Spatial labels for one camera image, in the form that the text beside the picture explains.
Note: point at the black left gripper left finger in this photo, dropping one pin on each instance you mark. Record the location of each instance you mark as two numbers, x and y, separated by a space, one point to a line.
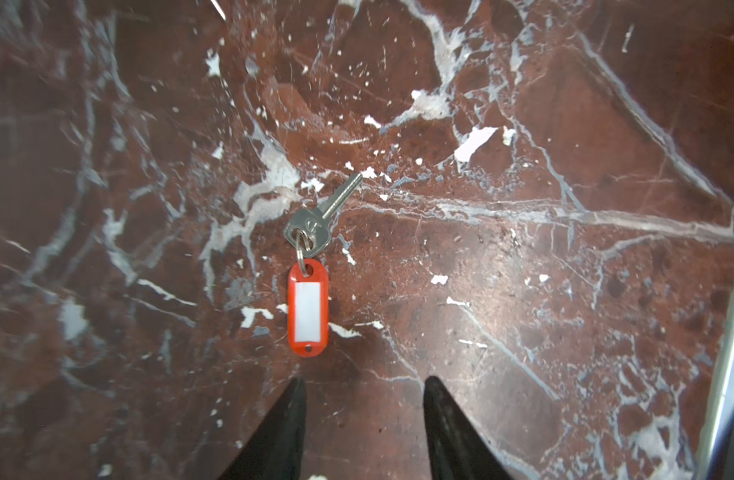
275 449

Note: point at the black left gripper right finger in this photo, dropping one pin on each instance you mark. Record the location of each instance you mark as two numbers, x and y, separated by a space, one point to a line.
455 449

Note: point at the red tag loose key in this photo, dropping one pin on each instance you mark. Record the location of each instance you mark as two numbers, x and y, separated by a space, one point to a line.
309 232

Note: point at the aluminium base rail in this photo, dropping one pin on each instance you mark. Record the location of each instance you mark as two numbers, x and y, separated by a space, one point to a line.
715 453

